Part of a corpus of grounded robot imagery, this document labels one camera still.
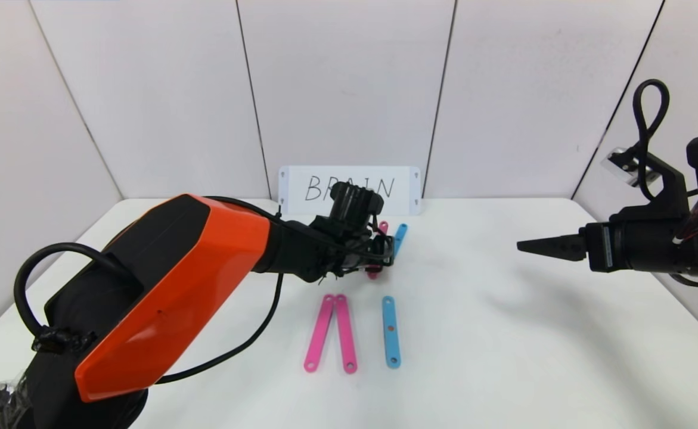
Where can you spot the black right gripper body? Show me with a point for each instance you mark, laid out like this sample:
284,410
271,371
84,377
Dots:
599,246

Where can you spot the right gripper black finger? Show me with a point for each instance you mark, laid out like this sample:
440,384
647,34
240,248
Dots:
560,248

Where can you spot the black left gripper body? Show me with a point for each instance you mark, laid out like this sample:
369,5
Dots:
386,245

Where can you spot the pink bar with holes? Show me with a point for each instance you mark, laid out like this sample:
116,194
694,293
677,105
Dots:
320,332
373,274
346,333

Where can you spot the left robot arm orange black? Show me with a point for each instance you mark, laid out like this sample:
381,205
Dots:
176,286

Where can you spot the white BRAIN sign card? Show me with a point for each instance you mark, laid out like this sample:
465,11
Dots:
408,196

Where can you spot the short blue flat bar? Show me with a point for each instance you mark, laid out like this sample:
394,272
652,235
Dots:
401,233

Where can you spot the blue bar with orange underside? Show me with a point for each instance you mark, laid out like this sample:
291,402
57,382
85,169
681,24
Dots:
390,345

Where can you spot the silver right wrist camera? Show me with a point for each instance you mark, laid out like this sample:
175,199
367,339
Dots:
620,167

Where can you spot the black right camera bracket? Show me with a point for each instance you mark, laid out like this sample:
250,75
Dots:
673,185

